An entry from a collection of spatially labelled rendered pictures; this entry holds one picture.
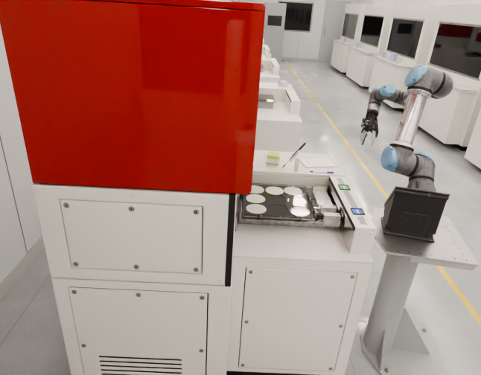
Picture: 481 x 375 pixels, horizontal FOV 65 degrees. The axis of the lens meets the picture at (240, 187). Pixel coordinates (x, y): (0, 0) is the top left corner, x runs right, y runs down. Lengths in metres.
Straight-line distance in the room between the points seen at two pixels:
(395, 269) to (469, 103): 4.59
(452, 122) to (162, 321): 5.49
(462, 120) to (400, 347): 4.47
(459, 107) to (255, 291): 5.11
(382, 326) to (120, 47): 1.94
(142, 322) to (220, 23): 1.18
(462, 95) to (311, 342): 4.95
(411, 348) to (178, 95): 2.03
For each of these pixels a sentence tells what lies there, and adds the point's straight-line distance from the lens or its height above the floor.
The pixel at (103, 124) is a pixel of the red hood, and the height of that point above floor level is 1.45.
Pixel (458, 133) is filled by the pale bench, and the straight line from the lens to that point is 6.55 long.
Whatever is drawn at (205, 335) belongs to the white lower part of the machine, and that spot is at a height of 0.55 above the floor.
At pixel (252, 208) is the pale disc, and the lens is 1.88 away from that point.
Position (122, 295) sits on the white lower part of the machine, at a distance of 1.62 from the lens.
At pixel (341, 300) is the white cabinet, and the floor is 0.59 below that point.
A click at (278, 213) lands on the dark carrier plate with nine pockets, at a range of 1.87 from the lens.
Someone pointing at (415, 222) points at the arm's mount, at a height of 0.91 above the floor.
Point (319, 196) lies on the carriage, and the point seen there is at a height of 0.88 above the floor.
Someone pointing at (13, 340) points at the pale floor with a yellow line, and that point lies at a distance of 2.68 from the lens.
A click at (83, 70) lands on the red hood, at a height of 1.61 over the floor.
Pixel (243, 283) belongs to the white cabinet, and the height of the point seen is 0.67.
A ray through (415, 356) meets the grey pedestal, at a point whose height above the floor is 0.01.
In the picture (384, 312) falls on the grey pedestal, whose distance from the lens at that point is 2.33.
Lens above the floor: 1.81
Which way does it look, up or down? 26 degrees down
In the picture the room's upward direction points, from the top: 4 degrees clockwise
